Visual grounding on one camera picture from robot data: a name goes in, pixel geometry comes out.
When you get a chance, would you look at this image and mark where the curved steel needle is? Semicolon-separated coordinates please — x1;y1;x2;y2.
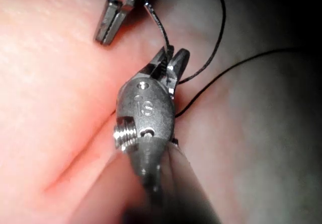
143;2;176;67

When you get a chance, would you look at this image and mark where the left arm needle driver jaw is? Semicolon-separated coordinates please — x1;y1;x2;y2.
94;0;122;43
102;0;138;46

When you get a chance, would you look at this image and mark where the right arm needle driver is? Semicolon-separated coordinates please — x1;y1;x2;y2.
112;79;176;157

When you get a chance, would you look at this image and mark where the black thread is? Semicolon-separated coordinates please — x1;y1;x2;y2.
160;0;310;119

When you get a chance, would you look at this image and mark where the right arm needle driver jaw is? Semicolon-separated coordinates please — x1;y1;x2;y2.
165;48;191;100
139;46;169;84

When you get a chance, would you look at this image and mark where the tissue pad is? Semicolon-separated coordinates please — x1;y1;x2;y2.
0;0;322;224

